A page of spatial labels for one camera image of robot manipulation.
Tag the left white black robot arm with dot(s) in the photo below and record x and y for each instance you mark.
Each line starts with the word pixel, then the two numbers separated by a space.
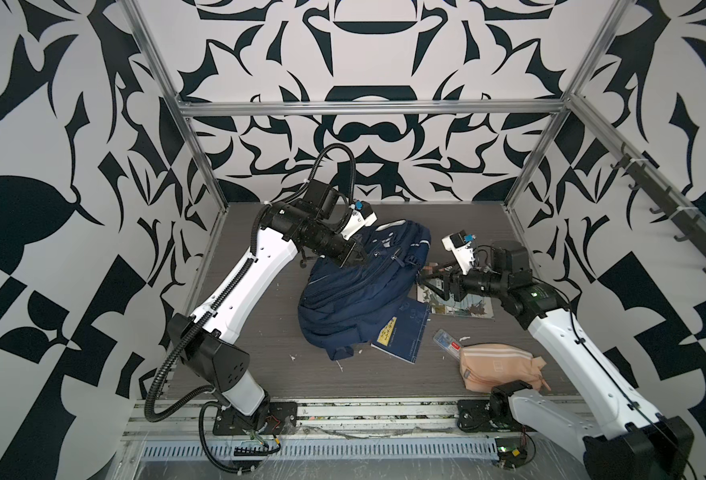
pixel 206 341

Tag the aluminium front rail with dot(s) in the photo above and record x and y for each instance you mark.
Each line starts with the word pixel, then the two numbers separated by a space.
pixel 346 417

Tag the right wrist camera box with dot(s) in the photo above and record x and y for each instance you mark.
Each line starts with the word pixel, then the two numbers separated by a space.
pixel 460 244

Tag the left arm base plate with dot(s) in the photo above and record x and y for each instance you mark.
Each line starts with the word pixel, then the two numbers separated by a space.
pixel 274 418

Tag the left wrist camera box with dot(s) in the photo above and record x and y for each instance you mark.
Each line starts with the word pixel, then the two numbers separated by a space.
pixel 361 215

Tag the clear plastic eraser case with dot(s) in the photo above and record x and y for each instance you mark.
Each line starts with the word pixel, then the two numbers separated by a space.
pixel 448 344

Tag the pink fabric pencil pouch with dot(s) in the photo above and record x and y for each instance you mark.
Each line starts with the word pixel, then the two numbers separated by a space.
pixel 485 366

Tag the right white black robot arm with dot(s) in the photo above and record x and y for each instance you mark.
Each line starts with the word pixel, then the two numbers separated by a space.
pixel 629 437

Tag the navy blue notebook yellow label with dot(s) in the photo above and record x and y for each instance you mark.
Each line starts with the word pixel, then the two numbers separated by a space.
pixel 402 335

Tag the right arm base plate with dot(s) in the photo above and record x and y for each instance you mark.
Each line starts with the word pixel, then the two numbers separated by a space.
pixel 485 415

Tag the navy blue student backpack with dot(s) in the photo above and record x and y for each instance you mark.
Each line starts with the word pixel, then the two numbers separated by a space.
pixel 342 308

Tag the wall hook rack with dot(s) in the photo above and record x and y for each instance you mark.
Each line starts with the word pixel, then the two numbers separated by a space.
pixel 669 202

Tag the green circuit board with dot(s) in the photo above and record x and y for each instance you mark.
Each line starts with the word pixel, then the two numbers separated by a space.
pixel 512 455

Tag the illustrated comic picture book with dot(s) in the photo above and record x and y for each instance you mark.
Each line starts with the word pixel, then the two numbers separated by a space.
pixel 472 306

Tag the aluminium cage frame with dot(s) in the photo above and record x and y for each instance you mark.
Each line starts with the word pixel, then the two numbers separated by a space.
pixel 459 103

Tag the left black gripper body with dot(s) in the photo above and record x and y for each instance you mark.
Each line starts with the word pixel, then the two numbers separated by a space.
pixel 333 246

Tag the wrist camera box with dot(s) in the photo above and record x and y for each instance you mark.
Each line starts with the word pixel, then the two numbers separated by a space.
pixel 460 244
pixel 361 215

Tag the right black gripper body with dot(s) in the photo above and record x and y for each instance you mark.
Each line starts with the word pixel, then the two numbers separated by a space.
pixel 466 285

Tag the white slotted cable duct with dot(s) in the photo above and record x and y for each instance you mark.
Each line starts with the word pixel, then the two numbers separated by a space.
pixel 484 449

